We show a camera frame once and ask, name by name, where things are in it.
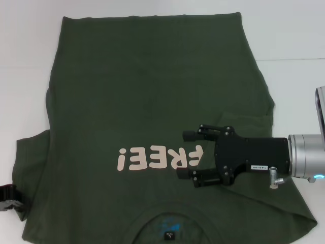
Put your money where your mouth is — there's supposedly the dark green FREE! t-shirt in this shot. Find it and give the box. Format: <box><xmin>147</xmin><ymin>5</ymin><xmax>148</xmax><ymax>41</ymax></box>
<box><xmin>4</xmin><ymin>11</ymin><xmax>318</xmax><ymax>244</ymax></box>

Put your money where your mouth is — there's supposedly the silver elbow connector right wrist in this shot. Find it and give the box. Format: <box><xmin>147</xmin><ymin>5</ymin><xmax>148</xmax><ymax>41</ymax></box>
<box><xmin>269</xmin><ymin>166</ymin><xmax>290</xmax><ymax>190</ymax></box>

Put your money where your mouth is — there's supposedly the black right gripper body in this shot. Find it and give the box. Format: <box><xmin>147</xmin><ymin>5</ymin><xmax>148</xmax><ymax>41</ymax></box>
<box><xmin>214</xmin><ymin>126</ymin><xmax>292</xmax><ymax>186</ymax></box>

